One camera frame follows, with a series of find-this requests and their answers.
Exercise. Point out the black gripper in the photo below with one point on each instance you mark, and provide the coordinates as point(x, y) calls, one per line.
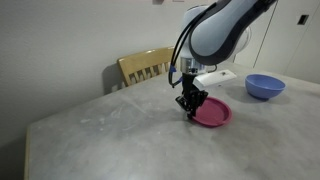
point(190, 83)

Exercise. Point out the blue plastic bowl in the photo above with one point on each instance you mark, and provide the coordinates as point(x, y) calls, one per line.
point(265, 87)

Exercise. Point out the light wooden slat-back chair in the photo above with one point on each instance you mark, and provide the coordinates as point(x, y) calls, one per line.
point(143, 60)

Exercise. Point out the tall white cabinet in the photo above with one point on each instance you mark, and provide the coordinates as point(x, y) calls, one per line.
point(293, 50)

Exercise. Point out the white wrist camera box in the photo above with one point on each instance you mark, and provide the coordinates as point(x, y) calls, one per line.
point(215, 79)

